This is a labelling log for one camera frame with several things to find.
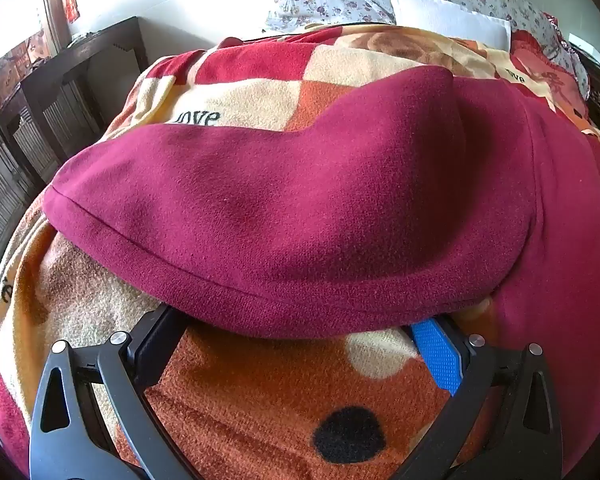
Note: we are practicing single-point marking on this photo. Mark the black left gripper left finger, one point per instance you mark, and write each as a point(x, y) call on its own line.
point(69, 438)

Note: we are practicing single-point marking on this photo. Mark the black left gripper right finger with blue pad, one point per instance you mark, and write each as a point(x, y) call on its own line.
point(501, 419)

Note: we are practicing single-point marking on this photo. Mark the maroon fleece garment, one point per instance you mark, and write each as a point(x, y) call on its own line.
point(418, 194)

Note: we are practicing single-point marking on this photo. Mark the dark wooden side table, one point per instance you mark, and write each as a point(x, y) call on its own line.
point(53, 113)

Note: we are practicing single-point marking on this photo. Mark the red heart cushion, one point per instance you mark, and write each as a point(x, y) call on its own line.
point(569, 87)

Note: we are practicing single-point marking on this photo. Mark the white pillow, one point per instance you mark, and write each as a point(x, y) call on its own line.
point(452, 20)

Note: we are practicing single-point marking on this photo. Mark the red wall tag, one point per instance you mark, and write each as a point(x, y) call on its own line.
point(72, 12)

